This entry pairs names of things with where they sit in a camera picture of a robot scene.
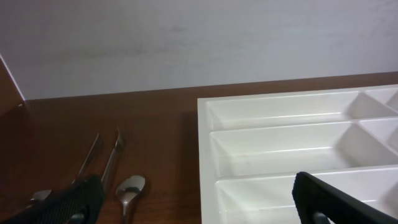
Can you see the silver butter knife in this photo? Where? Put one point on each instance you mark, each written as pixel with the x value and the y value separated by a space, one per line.
pixel 118 147

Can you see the white plastic cutlery tray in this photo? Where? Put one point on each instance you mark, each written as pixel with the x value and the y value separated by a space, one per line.
pixel 251 148

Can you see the silver fork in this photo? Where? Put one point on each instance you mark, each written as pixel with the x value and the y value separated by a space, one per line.
pixel 95 146

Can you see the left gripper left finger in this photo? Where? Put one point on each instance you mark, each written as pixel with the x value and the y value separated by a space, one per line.
pixel 80 203

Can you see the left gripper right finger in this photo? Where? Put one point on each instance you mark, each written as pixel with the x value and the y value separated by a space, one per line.
pixel 319 202

